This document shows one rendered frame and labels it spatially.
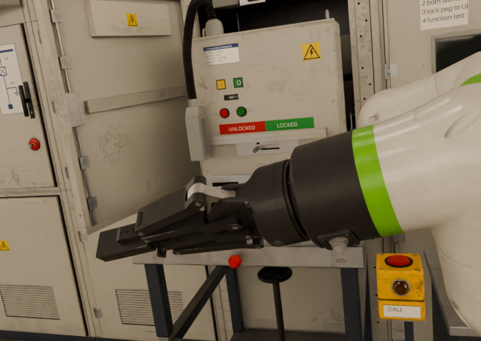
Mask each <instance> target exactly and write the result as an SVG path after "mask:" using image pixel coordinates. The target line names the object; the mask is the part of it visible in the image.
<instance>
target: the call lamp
mask: <svg viewBox="0 0 481 341"><path fill-rule="evenodd" d="M391 290H392V292H393V293H394V294H395V295H397V296H401V297H402V296H405V295H408V294H409V292H410V290H411V287H410V284H409V282H408V281H407V280H405V279H395V280H394V281H393V282H392V283H391Z"/></svg>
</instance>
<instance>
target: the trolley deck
mask: <svg viewBox="0 0 481 341"><path fill-rule="evenodd" d="M263 240H264V247H263V248H262V249H231V250H224V251H211V252H204V253H197V254H183V255H175V254H173V250H172V249H171V250H167V252H166V257H165V258H160V257H158V256H157V249H156V251H151V252H147V253H144V254H138V255H134V256H132V262H133V264H169V265H206V266H229V264H228V260H229V258H230V256H232V255H234V254H236V255H237V254H239V255H240V258H241V260H242V262H241V265H240V266H279V267H317V268H354V269H365V265H366V240H365V241H360V244H359V245H356V246H349V247H347V248H346V255H347V261H346V262H342V263H338V262H335V255H334V250H332V251H330V250H327V249H326V248H323V249H322V248H320V247H318V246H317V245H315V244H314V243H313V242H312V240H309V241H305V242H301V243H297V244H291V245H287V246H280V247H276V246H272V245H270V244H269V243H268V242H267V241H266V240H265V239H264V238H263Z"/></svg>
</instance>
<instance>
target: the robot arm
mask: <svg viewBox="0 0 481 341"><path fill-rule="evenodd" d="M424 229H427V230H430V231H431V233H432V236H433V239H434V242H435V245H436V248H437V253H438V256H439V261H440V265H441V268H442V275H443V279H444V286H445V289H446V293H447V296H448V299H449V301H450V303H451V305H452V307H453V309H454V310H455V312H456V313H457V314H458V316H459V317H460V319H461V320H462V321H463V322H464V323H465V324H466V325H467V326H468V327H469V328H471V329H472V330H473V331H475V332H476V333H477V334H479V335H480V336H481V51H480V52H477V53H475V54H473V55H471V56H469V57H467V58H465V59H463V60H461V61H459V62H457V63H455V64H453V65H451V66H449V67H447V68H445V69H443V70H441V71H439V72H436V73H434V74H432V75H429V76H427V77H423V78H422V79H419V80H415V81H413V82H410V83H407V84H404V85H400V86H397V87H393V88H389V89H386V90H382V91H380V92H378V93H376V94H375V95H373V96H371V97H370V98H369V99H368V100H367V101H366V102H365V103H364V105H363V107H362V109H361V111H360V113H359V118H358V129H355V130H350V131H348V132H345V133H341V134H338V135H334V136H331V137H328V138H324V139H321V140H317V141H313V142H311V143H307V144H304V145H300V146H297V147H295V148H294V149H293V152H292V154H291V158H290V159H286V160H282V161H278V162H276V163H272V164H268V165H264V166H261V167H259V168H257V169H255V170H254V172H253V174H252V176H251V177H250V178H249V179H248V181H247V182H245V183H239V184H227V185H224V186H222V187H221V188H214V187H211V186H207V185H206V177H204V176H194V177H193V179H192V180H191V181H190V182H189V183H188V184H187V185H186V186H184V187H182V188H180V189H178V190H176V191H174V192H172V193H170V194H168V195H166V196H164V197H162V198H160V199H158V200H156V201H154V202H152V203H149V204H147V205H146V206H143V207H142V208H139V209H138V210H137V220H136V223H134V224H129V225H126V226H121V227H118V228H115V229H110V230H107V231H102V232H100V233H99V241H98V245H97V253H96V258H98V259H101V260H102V261H105V262H106V261H112V260H116V259H122V258H125V257H129V256H134V255H138V254H144V253H147V252H151V251H156V249H157V256H158V257H160V258H165V257H166V252H167V250H171V249H172V250H173V254H175V255H183V254H197V253H204V252H211V251H224V250H231V249H262V248H263V247H264V240H263V238H264V239H265V240H266V241H267V242H268V243H269V244H270V245H272V246H276V247H280V246H287V245H291V244H297V243H301V242H305V241H309V240H312V242H313V243H314V244H315V245H317V246H318V247H320V248H322V249H323V248H326V249H327V250H330V251H332V250H334V255H335V262H338V263H342V262H346V261H347V255H346V248H347V247H349V246H356V245H359V244H360V241H365V240H369V239H375V238H379V237H384V236H391V235H395V234H402V233H406V232H410V231H418V230H424Z"/></svg>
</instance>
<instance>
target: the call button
mask: <svg viewBox="0 0 481 341"><path fill-rule="evenodd" d="M387 261H388V262H389V263H390V264H393V265H398V266H402V265H406V264H408V263H410V259H409V258H407V257H406V256H403V255H393V256H390V257H389V258H388V259H387Z"/></svg>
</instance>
